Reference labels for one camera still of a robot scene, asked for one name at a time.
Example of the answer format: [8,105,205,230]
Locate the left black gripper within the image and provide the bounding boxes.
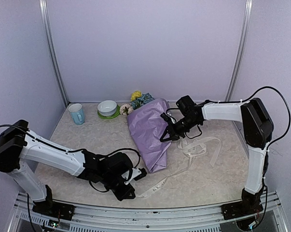
[100,172,135,201]

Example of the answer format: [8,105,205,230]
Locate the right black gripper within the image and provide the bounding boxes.
[160,115,200,142]

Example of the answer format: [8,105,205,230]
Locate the cream printed ribbon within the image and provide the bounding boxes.
[136,136,222,199]

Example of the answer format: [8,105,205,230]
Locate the purple wrapping paper sheet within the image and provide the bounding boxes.
[127,98,171,173]

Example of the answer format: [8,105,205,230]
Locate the blue fake flower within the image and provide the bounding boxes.
[131,93,155,110]

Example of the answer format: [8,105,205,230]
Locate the yellow fake flower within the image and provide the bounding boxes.
[130,90,142,102]

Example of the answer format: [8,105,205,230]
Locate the green plate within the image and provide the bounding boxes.
[97,105,120,119]

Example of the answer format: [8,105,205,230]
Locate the white ceramic bowl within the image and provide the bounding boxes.
[97,100,117,116]

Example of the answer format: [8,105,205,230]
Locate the pink fake rose stems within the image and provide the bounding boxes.
[120,103,134,116]

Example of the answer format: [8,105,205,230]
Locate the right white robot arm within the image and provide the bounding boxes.
[160,95,274,215]

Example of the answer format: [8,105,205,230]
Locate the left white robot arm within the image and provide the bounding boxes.
[0,120,136,215]

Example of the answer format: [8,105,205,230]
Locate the light blue mug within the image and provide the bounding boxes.
[68,103,85,125]

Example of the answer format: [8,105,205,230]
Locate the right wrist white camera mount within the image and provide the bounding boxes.
[160,113,177,124]

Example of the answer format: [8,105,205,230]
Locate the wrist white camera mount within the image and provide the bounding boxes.
[122,168,147,185]
[160,113,177,124]

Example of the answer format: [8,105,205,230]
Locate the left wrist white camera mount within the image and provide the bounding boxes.
[122,168,147,185]

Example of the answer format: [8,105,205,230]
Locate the aluminium front rail frame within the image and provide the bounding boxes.
[6,192,290,232]

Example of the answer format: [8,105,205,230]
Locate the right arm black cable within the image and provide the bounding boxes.
[166,87,291,150]

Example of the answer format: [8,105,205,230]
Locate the right aluminium corner post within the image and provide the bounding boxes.
[225,0,253,102]

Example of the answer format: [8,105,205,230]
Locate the aluminium corner post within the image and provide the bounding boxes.
[225,0,253,102]
[39,0,70,107]

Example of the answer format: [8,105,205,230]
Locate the left aluminium corner post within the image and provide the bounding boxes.
[39,0,70,107]

